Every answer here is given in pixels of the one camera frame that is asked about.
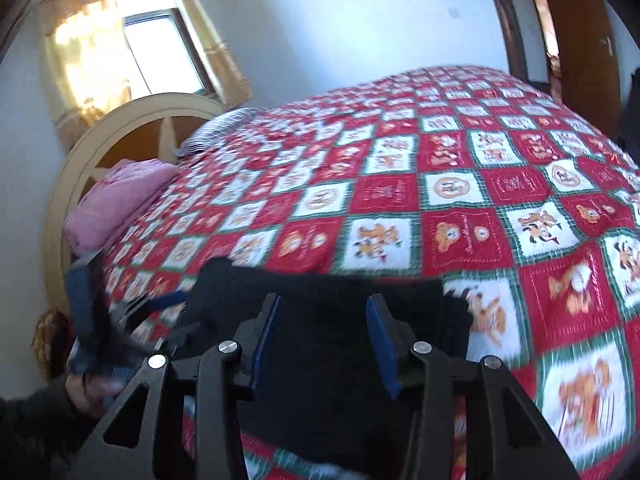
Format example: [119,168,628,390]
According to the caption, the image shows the black pants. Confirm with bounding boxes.
[179,258,472,479]

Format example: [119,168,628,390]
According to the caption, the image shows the dark sleeved left forearm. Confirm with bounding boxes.
[1,376,96,479]

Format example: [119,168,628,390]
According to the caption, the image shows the person's left hand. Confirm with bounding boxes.
[65,373,126,418]

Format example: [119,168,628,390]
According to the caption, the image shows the pink folded blanket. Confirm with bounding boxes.
[63,158,179,256]

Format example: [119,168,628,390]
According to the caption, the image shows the red patchwork cartoon bedspread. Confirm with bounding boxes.
[105,66,639,479]

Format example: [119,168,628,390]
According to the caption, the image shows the cream and brown headboard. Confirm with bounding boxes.
[43,92,224,315]

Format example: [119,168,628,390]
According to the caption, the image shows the striped pillow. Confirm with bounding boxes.
[174,107,265,159]

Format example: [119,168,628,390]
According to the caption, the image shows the yellow right curtain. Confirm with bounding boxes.
[176,0,253,110]

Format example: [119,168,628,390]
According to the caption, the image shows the yellow curtain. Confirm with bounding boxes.
[176,0,253,110]
[38,0,131,148]

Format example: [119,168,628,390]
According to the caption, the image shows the yellow left curtain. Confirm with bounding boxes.
[38,0,131,148]

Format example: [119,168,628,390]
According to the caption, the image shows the brown wooden door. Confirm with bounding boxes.
[548,0,620,138]

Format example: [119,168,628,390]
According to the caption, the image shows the window with frame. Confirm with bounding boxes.
[116,0,214,100]

